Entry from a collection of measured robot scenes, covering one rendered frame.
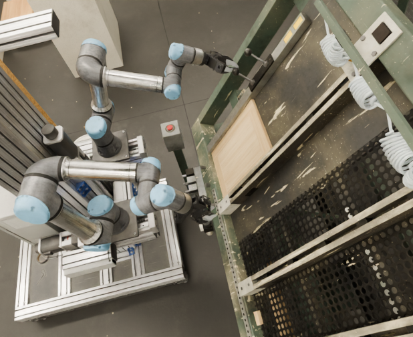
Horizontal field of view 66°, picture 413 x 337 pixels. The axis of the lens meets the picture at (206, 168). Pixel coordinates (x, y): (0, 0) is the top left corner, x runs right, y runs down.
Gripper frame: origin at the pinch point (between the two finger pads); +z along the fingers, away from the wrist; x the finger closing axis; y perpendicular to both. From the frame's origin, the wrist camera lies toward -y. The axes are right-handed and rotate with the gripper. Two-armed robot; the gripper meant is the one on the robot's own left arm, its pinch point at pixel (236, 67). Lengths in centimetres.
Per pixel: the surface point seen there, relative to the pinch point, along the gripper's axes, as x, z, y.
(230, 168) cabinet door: 51, 10, -16
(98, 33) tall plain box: 59, -39, 235
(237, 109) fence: 20.6, 8.1, -2.9
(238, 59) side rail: -1.0, 7.1, 13.9
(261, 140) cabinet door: 23.3, 10.2, -30.1
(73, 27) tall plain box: 59, -65, 234
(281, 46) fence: -18.3, 8.2, -16.5
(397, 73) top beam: -29, 2, -80
